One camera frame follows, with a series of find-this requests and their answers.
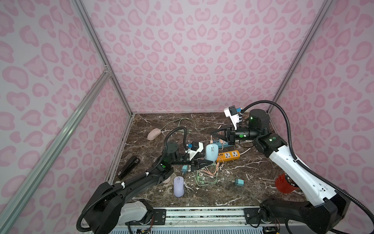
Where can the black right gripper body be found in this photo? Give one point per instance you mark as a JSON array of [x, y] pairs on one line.
[[231, 134]]

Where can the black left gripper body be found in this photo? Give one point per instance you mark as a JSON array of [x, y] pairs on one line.
[[192, 162]]

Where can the teal charger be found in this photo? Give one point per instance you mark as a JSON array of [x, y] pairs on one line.
[[185, 169]]

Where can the light blue wireless mouse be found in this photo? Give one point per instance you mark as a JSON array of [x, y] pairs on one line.
[[212, 151]]

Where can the lavender wireless mouse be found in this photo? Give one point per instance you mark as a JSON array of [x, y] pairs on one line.
[[178, 186]]

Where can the pink wireless mouse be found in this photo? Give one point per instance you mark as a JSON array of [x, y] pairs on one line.
[[153, 134], [167, 180]]

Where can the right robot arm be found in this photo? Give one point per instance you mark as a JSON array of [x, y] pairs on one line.
[[326, 205]]

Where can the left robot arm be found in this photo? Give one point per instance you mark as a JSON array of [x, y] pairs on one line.
[[111, 203]]

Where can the blue power strip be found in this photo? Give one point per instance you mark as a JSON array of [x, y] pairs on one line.
[[221, 144]]

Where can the orange power strip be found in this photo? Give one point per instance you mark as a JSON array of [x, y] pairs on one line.
[[228, 156]]

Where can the red emergency stop button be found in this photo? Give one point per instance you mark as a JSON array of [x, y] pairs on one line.
[[285, 184]]

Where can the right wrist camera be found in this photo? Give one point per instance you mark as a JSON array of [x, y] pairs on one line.
[[235, 115]]

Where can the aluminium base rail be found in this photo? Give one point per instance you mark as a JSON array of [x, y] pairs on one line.
[[193, 220]]

